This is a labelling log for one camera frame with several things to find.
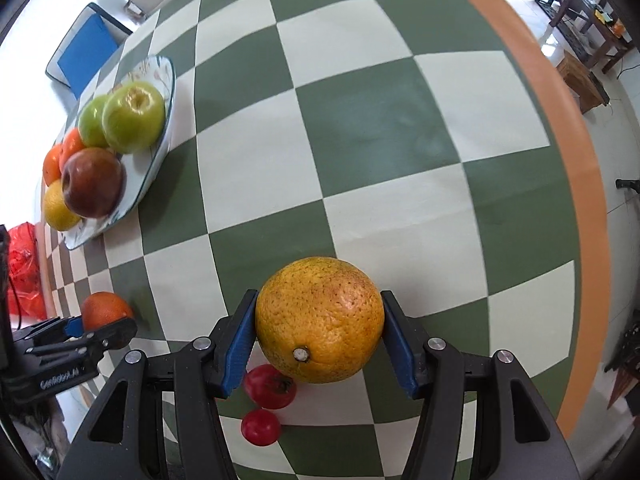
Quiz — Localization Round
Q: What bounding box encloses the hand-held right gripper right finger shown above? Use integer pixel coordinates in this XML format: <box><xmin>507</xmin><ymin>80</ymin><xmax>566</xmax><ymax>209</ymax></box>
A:
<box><xmin>380</xmin><ymin>290</ymin><xmax>583</xmax><ymax>480</ymax></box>

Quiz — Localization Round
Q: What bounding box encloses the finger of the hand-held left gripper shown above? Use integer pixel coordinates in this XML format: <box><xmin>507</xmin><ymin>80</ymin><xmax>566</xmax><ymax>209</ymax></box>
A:
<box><xmin>12</xmin><ymin>315</ymin><xmax>85</xmax><ymax>344</ymax></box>
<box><xmin>27</xmin><ymin>316</ymin><xmax>139</xmax><ymax>361</ymax></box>

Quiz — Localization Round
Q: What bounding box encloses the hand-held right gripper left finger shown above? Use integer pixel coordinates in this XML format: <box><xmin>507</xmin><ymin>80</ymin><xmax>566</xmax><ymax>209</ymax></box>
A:
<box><xmin>70</xmin><ymin>289</ymin><xmax>259</xmax><ymax>480</ymax></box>

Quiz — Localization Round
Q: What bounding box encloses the reddish brown orange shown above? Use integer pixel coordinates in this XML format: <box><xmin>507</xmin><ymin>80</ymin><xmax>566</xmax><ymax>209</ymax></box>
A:
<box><xmin>81</xmin><ymin>291</ymin><xmax>135</xmax><ymax>333</ymax></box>

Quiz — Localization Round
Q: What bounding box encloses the yellow orange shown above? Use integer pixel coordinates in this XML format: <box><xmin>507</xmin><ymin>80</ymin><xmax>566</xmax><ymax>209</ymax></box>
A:
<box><xmin>255</xmin><ymin>256</ymin><xmax>386</xmax><ymax>385</ymax></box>
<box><xmin>42</xmin><ymin>179</ymin><xmax>83</xmax><ymax>232</ymax></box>

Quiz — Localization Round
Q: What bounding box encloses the dark red apple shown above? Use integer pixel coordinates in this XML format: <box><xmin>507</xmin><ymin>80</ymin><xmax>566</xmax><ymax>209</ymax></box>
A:
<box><xmin>61</xmin><ymin>147</ymin><xmax>126</xmax><ymax>219</ymax></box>

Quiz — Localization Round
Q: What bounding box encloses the floral oval plate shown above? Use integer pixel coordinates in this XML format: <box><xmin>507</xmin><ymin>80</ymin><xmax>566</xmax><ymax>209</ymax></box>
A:
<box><xmin>62</xmin><ymin>55</ymin><xmax>177</xmax><ymax>252</ymax></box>

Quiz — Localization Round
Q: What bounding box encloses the green apple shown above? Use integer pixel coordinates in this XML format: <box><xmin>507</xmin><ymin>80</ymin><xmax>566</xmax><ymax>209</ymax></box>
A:
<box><xmin>78</xmin><ymin>94</ymin><xmax>113</xmax><ymax>149</ymax></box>
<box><xmin>102</xmin><ymin>81</ymin><xmax>167</xmax><ymax>155</ymax></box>

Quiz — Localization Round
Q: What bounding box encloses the small red tomato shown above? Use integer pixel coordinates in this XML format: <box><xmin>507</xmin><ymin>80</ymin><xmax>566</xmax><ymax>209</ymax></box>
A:
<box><xmin>240</xmin><ymin>408</ymin><xmax>282</xmax><ymax>446</ymax></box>
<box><xmin>243</xmin><ymin>364</ymin><xmax>297</xmax><ymax>409</ymax></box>

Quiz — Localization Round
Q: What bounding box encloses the red plastic bag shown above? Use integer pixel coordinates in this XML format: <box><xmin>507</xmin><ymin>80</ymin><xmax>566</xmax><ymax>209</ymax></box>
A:
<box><xmin>6</xmin><ymin>224</ymin><xmax>48</xmax><ymax>318</ymax></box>

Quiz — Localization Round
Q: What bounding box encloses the green checkered tablecloth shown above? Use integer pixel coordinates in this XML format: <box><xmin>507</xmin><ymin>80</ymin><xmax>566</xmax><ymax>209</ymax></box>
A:
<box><xmin>40</xmin><ymin>0</ymin><xmax>613</xmax><ymax>480</ymax></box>

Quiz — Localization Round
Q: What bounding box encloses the blue cushioned chair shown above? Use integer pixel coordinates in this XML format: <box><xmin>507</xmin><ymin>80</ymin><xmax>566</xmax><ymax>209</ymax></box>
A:
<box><xmin>46</xmin><ymin>2</ymin><xmax>135</xmax><ymax>101</ymax></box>

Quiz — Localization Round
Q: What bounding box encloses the small wooden stool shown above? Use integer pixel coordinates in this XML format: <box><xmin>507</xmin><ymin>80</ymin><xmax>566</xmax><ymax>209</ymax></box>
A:
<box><xmin>555</xmin><ymin>51</ymin><xmax>608</xmax><ymax>115</ymax></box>

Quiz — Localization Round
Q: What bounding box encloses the small wooden side table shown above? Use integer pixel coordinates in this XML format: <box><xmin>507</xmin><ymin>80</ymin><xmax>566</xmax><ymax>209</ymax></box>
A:
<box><xmin>550</xmin><ymin>0</ymin><xmax>636</xmax><ymax>76</ymax></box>

